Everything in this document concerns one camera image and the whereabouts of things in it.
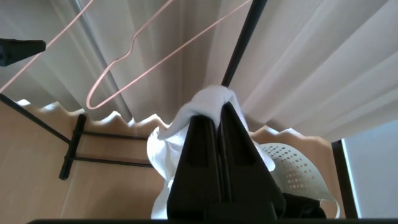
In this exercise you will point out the pink clothes hanger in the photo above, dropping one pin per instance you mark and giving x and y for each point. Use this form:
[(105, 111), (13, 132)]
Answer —
[(161, 60), (66, 26)]

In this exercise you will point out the black garment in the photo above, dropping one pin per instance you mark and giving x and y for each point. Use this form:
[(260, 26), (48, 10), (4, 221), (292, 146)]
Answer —
[(304, 208)]

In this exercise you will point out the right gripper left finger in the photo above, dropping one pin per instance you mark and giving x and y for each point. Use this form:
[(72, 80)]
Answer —
[(199, 186)]

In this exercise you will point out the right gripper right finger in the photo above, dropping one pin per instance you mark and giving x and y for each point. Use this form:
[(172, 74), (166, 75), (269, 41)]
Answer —
[(248, 189)]

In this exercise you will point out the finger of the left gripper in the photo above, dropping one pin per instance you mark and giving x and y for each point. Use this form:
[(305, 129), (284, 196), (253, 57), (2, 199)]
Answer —
[(18, 51)]

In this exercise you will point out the beige curtain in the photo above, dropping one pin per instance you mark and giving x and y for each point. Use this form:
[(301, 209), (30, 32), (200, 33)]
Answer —
[(311, 62)]

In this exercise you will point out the white laundry basket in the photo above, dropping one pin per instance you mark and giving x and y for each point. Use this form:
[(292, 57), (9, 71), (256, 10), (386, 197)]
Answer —
[(298, 174)]

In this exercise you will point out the white printed t-shirt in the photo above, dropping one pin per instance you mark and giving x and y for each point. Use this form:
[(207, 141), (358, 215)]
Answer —
[(205, 99)]

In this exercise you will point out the black clothes rack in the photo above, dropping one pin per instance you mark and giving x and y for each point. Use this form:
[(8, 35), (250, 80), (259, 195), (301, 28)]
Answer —
[(242, 40)]

